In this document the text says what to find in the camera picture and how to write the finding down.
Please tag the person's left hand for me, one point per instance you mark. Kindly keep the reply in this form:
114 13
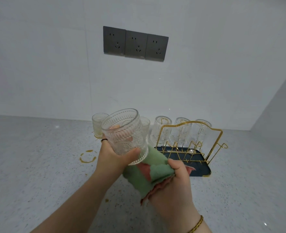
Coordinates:
109 162

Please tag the person's right hand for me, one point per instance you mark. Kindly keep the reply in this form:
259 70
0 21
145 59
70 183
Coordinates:
177 194

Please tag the green cloth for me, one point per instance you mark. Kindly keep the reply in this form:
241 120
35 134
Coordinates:
157 172

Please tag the single embossed clear glass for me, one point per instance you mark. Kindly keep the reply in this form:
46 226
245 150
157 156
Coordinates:
130 133
158 129
181 131
201 132

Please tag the cluster of embossed glasses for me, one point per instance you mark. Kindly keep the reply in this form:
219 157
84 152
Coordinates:
97 126

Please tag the person's left forearm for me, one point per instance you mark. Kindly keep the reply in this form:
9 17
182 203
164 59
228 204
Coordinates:
80 206

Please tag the person's right forearm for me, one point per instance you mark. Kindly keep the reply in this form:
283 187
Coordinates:
204 228

